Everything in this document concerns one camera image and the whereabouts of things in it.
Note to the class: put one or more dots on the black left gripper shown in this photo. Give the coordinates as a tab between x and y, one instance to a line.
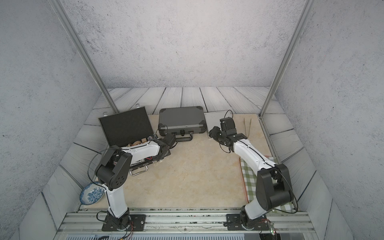
159	159

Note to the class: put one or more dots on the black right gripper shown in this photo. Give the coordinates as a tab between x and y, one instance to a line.
214	133

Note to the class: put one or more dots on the small silver poker case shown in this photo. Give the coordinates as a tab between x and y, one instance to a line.
213	118

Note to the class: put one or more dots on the black poker case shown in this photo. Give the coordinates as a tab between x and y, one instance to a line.
182	121
127	129

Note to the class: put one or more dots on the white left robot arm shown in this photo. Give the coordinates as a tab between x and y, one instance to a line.
117	163

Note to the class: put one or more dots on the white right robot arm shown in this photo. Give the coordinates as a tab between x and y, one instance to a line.
273	184

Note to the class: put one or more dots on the wooden tongs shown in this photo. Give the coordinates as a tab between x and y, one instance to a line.
247	125

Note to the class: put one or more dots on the green checkered cloth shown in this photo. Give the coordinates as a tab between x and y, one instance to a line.
249	180

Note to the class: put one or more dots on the blue patterned bowl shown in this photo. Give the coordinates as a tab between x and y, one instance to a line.
92	193

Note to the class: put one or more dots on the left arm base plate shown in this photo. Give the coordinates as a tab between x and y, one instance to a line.
130	223

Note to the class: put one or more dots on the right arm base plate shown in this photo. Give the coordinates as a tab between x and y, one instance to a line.
234	222

